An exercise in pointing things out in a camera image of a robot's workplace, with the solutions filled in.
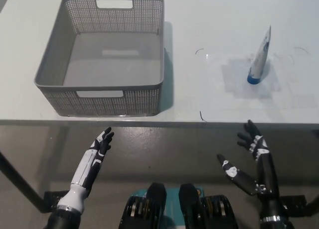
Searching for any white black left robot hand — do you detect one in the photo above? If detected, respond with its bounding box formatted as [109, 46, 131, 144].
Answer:
[56, 126, 115, 213]

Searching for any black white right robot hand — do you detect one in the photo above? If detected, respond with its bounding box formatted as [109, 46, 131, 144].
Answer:
[216, 119, 288, 221]

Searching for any white shampoo tube blue cap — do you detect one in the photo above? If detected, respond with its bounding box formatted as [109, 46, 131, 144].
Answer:
[246, 24, 272, 86]

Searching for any black floor plate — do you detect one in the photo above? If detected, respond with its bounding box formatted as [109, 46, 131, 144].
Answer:
[279, 195, 308, 218]
[43, 189, 75, 212]

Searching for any black metal table leg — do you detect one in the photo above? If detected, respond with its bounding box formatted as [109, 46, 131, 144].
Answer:
[306, 130, 319, 211]
[0, 150, 50, 214]

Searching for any grey perforated plastic basket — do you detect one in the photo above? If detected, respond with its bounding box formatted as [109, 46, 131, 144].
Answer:
[33, 0, 165, 117]

